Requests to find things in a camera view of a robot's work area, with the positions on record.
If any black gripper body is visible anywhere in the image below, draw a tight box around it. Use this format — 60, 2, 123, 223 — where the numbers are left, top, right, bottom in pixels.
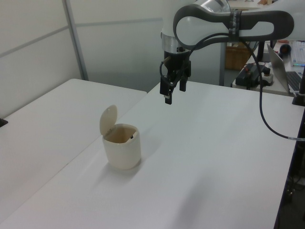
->
163, 50, 192, 73

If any small cream bin with lid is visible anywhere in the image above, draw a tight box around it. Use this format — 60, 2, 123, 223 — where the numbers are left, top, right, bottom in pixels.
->
99, 104, 142, 170

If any black control box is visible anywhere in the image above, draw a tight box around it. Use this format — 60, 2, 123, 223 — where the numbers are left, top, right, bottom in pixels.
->
235, 62, 264, 90

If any grey emergency stop button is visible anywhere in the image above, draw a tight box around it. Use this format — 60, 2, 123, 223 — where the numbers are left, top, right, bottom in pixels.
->
262, 68, 274, 86

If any silver open laptop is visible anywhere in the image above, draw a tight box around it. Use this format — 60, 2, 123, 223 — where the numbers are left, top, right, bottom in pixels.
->
266, 43, 304, 94

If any red and black round object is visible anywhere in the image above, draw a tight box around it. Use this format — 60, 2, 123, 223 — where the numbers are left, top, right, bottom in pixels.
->
279, 42, 292, 55

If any small black cable loop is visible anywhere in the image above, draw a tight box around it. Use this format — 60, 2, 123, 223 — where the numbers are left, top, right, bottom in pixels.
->
158, 61, 168, 77

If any long black arm cable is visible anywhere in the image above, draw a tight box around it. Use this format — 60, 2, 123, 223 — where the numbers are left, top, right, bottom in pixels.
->
188, 32, 305, 141

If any grey metal partition post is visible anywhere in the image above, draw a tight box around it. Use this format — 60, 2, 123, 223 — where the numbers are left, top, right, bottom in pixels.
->
63, 0, 89, 81

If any black monitor stand post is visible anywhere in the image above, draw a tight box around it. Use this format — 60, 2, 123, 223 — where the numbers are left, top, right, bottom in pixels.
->
292, 63, 305, 107

